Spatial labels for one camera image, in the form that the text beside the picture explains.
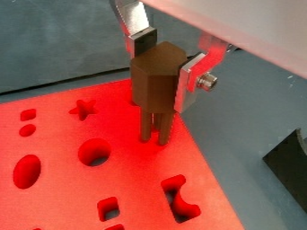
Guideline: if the brown three-prong peg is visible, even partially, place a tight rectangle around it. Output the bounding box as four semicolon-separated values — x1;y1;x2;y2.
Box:
130;41;187;146

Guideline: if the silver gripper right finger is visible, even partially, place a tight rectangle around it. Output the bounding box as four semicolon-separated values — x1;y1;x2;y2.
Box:
173;31;228;112

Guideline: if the red shape-sorter block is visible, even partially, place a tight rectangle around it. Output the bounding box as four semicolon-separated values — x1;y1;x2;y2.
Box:
0;80;244;230

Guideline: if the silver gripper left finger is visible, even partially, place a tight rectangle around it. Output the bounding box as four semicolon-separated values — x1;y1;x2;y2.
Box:
109;0;157;58

